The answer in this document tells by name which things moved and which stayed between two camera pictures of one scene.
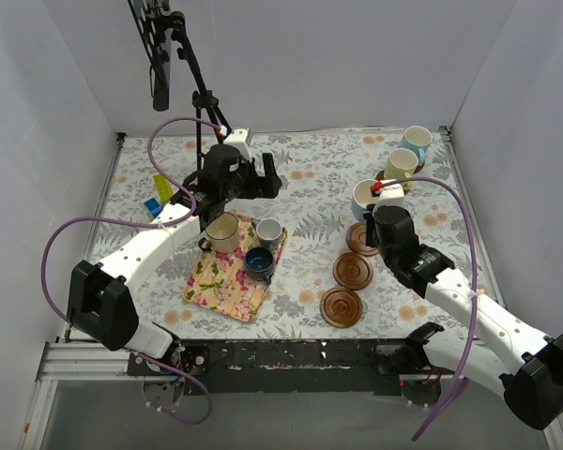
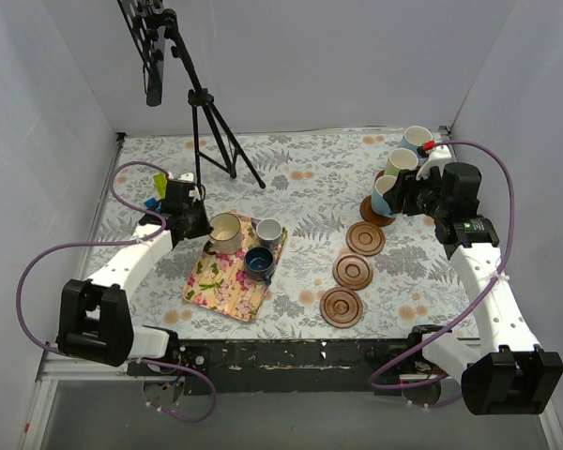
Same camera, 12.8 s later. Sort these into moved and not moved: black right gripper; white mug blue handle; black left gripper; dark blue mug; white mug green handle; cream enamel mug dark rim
Moved: white mug blue handle; black right gripper; black left gripper
Not moved: cream enamel mug dark rim; dark blue mug; white mug green handle
